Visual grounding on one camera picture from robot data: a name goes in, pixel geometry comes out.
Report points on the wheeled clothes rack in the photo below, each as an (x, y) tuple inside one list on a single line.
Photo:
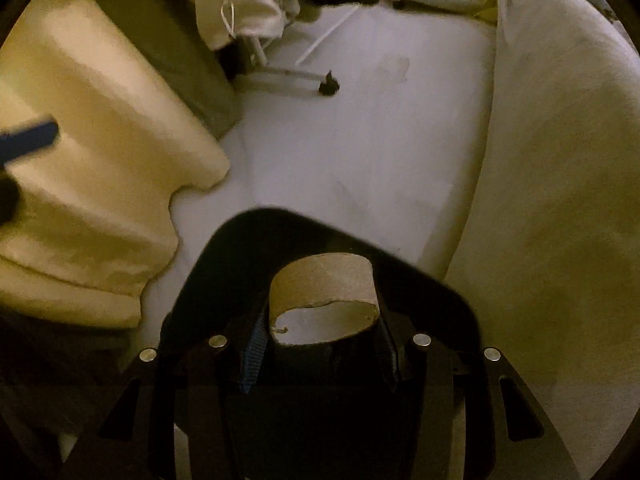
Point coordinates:
[(290, 76)]

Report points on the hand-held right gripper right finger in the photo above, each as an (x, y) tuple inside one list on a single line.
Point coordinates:
[(391, 355)]

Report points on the black trash bin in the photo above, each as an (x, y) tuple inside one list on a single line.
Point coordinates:
[(250, 250)]

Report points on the person's fuzzy grey garment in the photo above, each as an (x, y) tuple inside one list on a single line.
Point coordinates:
[(60, 385)]

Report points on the cardboard tube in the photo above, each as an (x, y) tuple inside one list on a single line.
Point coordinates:
[(320, 285)]

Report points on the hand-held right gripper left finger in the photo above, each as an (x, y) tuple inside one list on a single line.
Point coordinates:
[(252, 355)]

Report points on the yellow cloth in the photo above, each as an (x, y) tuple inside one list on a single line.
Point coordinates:
[(477, 0)]

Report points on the yellow curtain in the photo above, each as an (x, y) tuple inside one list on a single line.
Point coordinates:
[(100, 160)]

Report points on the grey bed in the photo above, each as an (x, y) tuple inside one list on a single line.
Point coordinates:
[(550, 210)]

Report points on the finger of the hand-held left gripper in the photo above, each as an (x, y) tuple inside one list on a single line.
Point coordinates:
[(30, 141)]

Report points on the olive hanging jacket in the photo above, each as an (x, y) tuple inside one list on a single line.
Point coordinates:
[(165, 50)]

